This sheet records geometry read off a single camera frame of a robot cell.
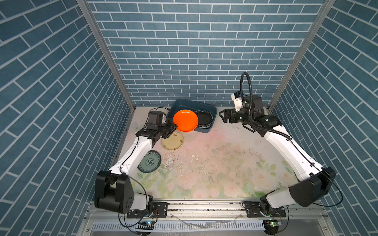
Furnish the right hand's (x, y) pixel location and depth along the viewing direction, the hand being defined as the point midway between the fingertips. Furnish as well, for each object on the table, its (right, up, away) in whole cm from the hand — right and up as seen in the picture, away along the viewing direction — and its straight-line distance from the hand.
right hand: (227, 112), depth 77 cm
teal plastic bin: (-30, +9, +42) cm, 52 cm away
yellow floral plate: (-32, -19, +22) cm, 43 cm away
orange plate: (-22, -4, +11) cm, 26 cm away
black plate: (-10, -3, +32) cm, 34 cm away
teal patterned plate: (-45, -31, +14) cm, 56 cm away
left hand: (-25, -7, +6) cm, 26 cm away
